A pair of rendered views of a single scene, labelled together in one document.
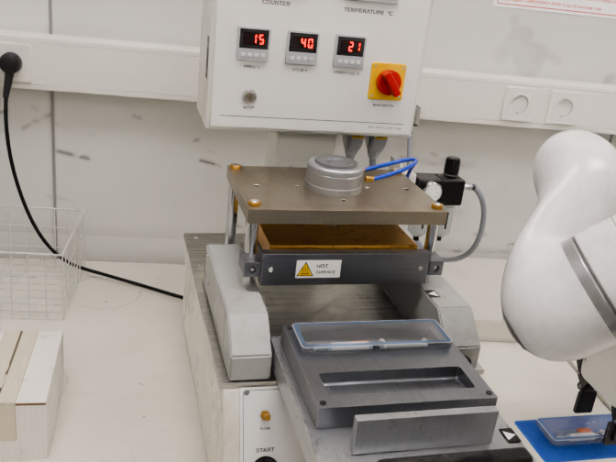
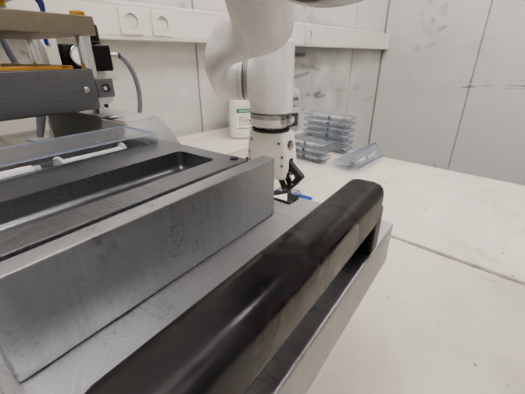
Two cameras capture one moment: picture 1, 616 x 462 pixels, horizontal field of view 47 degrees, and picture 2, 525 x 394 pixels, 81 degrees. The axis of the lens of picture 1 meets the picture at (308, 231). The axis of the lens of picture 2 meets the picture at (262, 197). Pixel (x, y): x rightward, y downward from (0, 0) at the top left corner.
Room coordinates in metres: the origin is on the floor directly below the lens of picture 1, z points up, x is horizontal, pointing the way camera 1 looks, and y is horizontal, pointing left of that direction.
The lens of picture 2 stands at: (0.46, -0.09, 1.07)
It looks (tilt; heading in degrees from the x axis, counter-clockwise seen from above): 25 degrees down; 323
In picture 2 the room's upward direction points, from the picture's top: straight up
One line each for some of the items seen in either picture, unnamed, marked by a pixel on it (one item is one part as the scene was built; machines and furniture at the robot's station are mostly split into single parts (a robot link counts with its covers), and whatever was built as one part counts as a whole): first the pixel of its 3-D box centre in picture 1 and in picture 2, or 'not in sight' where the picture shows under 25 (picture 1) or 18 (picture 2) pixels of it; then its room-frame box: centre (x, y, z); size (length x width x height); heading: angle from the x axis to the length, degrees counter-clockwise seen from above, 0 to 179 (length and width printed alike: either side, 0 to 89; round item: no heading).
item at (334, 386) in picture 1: (382, 368); (68, 188); (0.70, -0.10, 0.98); 0.20 x 0.17 x 0.03; 107
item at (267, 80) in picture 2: not in sight; (269, 76); (0.95, -0.48, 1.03); 0.09 x 0.08 x 0.13; 45
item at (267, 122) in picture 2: not in sight; (272, 119); (0.95, -0.49, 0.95); 0.09 x 0.08 x 0.03; 16
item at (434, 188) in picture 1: (434, 200); (86, 69); (1.14, -0.20, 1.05); 0.15 x 0.05 x 0.15; 107
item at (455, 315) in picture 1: (428, 302); (114, 138); (0.92, -0.18, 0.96); 0.26 x 0.05 x 0.07; 17
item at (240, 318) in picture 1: (235, 305); not in sight; (0.84, 0.09, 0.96); 0.25 x 0.05 x 0.07; 17
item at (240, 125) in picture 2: not in sight; (240, 102); (1.41, -0.72, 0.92); 0.09 x 0.08 x 0.25; 1
